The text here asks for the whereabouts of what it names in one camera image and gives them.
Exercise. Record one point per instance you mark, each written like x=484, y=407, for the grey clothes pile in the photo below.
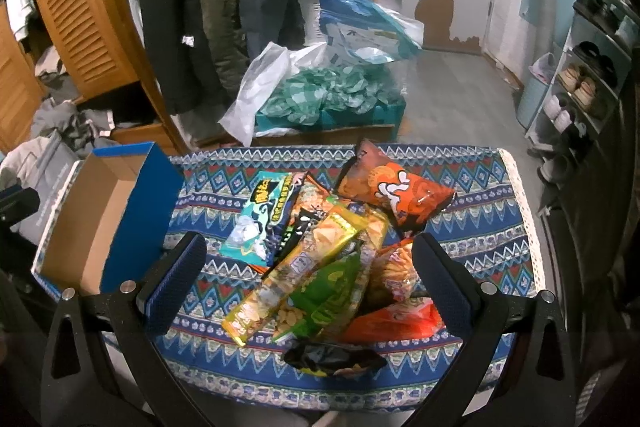
x=77, y=132

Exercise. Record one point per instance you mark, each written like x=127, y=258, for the green peanut snack bag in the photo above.
x=319, y=301

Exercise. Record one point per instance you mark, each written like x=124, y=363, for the teal snack bag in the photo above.
x=247, y=241

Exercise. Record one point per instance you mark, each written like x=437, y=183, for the long yellow snack pack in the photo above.
x=317, y=247

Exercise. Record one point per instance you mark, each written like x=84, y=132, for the red orange snack bag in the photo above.
x=412, y=319

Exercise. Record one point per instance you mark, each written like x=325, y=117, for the teal checkered cloth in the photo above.
x=301, y=99

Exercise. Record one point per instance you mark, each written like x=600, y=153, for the blue white plastic bag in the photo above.
x=363, y=32

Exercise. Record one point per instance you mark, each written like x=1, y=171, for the orange popcorn snack bag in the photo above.
x=310, y=205

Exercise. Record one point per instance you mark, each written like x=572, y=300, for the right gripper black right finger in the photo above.
x=536, y=385

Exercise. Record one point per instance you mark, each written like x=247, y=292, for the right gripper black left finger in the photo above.
x=78, y=383

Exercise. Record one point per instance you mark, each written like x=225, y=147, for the black snack bag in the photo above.
x=333, y=359

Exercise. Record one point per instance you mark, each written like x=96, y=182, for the orange brown chip bag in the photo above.
x=373, y=178

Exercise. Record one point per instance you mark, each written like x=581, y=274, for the grey printed tote bag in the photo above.
x=44, y=164

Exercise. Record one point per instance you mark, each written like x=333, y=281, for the blue patterned tablecloth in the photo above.
x=489, y=228

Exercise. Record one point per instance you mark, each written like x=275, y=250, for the shoe rack with shoes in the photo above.
x=581, y=85

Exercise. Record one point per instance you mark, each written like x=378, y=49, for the black hanging coat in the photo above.
x=178, y=51

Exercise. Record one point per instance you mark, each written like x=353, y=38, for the blue cardboard box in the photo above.
x=109, y=221

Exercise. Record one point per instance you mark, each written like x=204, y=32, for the french fries snack bag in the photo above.
x=392, y=275

